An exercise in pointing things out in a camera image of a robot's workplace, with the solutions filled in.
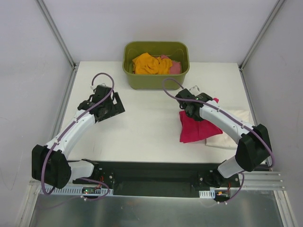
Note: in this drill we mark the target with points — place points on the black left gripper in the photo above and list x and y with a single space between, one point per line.
116 105

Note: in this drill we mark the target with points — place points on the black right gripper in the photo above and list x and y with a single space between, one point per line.
189 111

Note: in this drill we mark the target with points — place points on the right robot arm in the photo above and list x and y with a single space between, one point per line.
253 143

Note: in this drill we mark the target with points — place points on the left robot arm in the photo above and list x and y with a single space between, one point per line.
50 162

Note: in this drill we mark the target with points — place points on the salmon pink t-shirt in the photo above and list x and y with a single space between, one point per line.
175 67

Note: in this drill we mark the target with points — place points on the folded white t-shirt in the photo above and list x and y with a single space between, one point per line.
231 131

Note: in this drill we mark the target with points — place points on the yellow t-shirt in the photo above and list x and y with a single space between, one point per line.
146 64

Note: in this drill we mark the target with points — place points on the green plastic bin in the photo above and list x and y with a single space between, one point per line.
176 51

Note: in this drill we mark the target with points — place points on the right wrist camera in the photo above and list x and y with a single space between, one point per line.
195 90

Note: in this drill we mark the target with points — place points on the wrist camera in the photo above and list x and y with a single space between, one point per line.
94 87
195 90

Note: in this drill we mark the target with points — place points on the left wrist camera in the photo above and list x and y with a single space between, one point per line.
94 87

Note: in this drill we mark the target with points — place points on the left aluminium frame post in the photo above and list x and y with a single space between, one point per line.
54 29

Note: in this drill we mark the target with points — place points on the aluminium frame post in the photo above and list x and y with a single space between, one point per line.
54 29
266 25

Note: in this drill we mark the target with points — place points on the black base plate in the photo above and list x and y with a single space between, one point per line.
181 180

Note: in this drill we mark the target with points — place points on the aluminium frame rail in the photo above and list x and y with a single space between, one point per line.
260 179

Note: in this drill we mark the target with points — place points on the right aluminium frame post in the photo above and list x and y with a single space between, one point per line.
266 25

